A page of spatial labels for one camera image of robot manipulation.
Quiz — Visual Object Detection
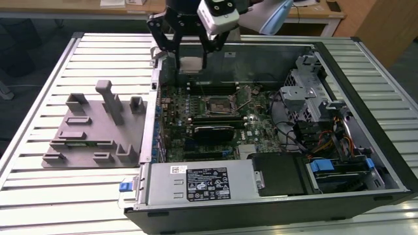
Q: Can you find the wooden cabinet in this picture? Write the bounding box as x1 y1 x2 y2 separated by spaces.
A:
333 0 418 68

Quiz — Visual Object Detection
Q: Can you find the silver power supply unit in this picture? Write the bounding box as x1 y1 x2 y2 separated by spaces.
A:
143 160 262 206

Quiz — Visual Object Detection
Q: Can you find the silver square CPU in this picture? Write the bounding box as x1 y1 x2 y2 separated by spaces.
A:
179 56 204 73

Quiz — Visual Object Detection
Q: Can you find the metal socket cover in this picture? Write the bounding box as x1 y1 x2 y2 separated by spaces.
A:
230 87 254 108

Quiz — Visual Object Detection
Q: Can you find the coloured wire bundle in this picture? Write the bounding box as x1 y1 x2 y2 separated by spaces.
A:
306 117 355 160

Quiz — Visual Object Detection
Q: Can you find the black open PC case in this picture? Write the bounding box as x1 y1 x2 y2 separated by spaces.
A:
123 39 418 235

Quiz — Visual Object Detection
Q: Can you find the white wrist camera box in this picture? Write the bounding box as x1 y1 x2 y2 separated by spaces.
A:
196 0 240 36

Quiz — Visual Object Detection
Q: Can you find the black looped wire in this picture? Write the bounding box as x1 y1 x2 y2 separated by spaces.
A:
274 121 307 152

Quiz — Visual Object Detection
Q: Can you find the silver finned heatsink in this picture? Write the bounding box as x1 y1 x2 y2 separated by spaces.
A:
239 144 259 160

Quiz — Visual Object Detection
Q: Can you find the black graphics card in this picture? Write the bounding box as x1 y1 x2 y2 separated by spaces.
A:
192 125 235 143

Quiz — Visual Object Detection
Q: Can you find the hard disk in blue carrier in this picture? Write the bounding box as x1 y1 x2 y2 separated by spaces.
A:
308 158 386 194

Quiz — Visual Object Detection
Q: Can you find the wooden desk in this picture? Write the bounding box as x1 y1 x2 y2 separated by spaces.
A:
0 0 347 37

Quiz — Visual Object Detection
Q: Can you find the CPU socket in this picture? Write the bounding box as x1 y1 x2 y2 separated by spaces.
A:
203 95 236 116

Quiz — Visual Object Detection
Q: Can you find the white stand foot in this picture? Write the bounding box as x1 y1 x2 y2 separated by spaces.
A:
0 80 16 100

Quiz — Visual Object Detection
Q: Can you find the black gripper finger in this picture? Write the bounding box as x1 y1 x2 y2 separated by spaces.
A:
146 14 186 74
196 29 231 70

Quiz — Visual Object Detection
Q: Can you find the grey metal drive cage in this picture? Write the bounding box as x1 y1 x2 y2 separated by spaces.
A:
279 55 347 123

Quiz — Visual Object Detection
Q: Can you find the grey parts rack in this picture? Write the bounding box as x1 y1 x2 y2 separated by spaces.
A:
41 79 148 169

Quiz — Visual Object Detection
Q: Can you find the green motherboard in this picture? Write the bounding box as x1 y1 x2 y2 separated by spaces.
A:
156 84 284 164

